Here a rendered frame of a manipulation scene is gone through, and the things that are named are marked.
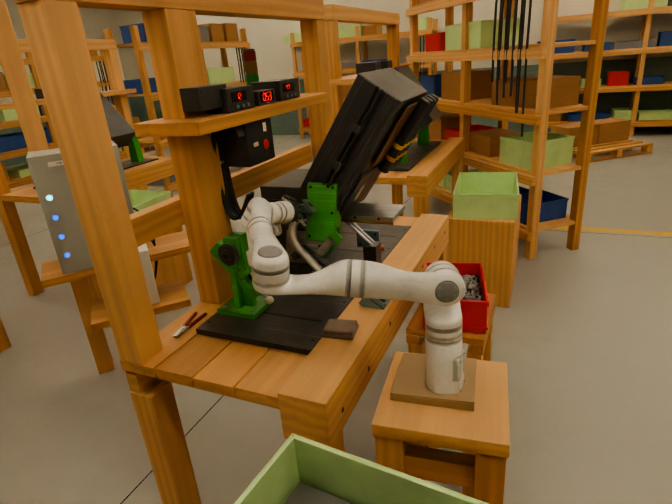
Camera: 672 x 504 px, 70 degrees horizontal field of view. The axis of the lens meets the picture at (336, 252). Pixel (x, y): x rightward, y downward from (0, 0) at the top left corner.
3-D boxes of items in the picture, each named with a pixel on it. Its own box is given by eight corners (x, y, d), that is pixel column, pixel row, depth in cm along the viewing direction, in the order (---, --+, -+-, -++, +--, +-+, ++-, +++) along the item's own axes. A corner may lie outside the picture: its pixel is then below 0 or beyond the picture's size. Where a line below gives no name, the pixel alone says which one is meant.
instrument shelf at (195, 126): (327, 101, 215) (327, 92, 213) (199, 136, 139) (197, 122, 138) (279, 103, 224) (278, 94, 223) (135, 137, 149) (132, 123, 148)
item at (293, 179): (339, 243, 218) (333, 169, 205) (309, 270, 192) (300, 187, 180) (303, 240, 225) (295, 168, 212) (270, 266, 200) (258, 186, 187)
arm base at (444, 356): (465, 378, 127) (466, 319, 122) (457, 397, 120) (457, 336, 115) (431, 371, 132) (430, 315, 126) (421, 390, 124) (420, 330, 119)
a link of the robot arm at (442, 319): (421, 259, 121) (422, 321, 126) (425, 272, 112) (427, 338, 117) (458, 257, 120) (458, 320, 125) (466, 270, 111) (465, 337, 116)
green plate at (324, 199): (343, 240, 179) (345, 183, 176) (334, 242, 172) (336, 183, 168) (315, 238, 183) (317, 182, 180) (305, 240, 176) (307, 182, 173)
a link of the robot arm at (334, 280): (249, 299, 116) (354, 306, 115) (246, 265, 111) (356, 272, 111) (256, 278, 124) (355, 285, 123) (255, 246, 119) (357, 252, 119)
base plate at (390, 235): (411, 229, 233) (411, 225, 232) (311, 356, 141) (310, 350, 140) (332, 224, 249) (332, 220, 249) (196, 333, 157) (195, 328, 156)
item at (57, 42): (339, 212, 267) (324, 19, 231) (142, 365, 143) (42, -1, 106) (324, 211, 271) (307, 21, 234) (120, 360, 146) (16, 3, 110)
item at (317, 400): (448, 242, 249) (449, 214, 243) (330, 451, 123) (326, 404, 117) (421, 240, 254) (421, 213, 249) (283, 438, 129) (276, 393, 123)
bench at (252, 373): (446, 363, 277) (448, 218, 244) (349, 632, 152) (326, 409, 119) (336, 344, 304) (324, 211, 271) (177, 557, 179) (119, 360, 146)
